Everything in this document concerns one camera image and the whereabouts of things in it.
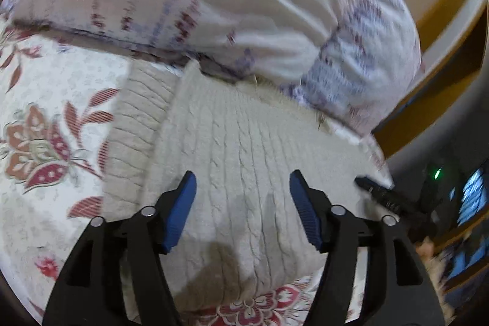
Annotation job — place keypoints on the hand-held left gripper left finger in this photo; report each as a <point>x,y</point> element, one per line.
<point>179,207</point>

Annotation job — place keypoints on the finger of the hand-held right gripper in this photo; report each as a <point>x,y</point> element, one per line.
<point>382,196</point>

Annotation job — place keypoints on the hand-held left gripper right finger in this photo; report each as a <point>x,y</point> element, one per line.
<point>305,207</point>

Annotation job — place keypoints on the person's right hand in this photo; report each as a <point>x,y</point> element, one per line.
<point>426,253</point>

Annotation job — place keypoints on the lit screen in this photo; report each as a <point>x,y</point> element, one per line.
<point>473,196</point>

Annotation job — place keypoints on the red floral bed sheet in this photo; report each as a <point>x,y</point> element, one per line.
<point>49,119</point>

